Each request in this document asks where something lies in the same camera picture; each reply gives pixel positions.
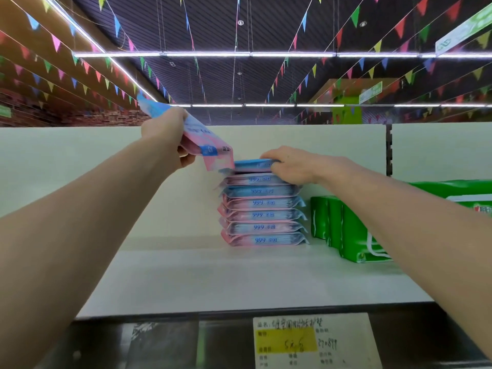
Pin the person's right hand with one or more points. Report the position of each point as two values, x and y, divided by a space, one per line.
303 165

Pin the green wall sign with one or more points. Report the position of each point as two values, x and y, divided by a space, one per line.
5 111

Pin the person's left forearm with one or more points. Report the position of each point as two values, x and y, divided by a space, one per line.
77 234

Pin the small green hanging sign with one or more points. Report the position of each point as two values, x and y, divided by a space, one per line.
370 92

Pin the person's left fingers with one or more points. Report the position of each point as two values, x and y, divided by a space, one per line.
187 158

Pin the person's right forearm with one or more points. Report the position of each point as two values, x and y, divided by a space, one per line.
415 234

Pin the white yellow price label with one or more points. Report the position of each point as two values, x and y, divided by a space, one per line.
311 342

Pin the green tissue packet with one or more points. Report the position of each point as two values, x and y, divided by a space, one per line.
334 222
355 238
318 219

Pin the grey label insert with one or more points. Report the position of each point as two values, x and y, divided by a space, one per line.
163 345

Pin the white shelf board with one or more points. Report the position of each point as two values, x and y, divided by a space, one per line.
230 280

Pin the pink blue wipes packet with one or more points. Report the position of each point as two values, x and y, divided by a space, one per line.
251 165
207 144

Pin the white shelf back panel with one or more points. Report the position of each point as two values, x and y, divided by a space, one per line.
77 165
442 149

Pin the stack of pink blue packs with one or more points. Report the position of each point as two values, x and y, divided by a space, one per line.
263 215

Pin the large green hanging sign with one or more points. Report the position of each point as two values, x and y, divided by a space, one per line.
463 30

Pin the person's left hand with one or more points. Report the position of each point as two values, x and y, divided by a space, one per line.
163 128

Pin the green pillar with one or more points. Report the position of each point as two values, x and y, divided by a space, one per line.
348 109

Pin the black slotted shelf upright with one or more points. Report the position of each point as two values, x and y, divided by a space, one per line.
388 149

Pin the colourful bunting flags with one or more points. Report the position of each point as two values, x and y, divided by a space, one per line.
292 69

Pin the black shelf price rail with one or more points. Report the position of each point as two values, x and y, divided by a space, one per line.
173 342

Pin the long ceiling light strip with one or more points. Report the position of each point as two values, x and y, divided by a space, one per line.
96 46
326 105
246 54

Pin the large green pack red label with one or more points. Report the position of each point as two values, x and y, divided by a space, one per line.
457 190

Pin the person's right fingers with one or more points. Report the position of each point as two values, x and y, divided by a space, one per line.
282 155

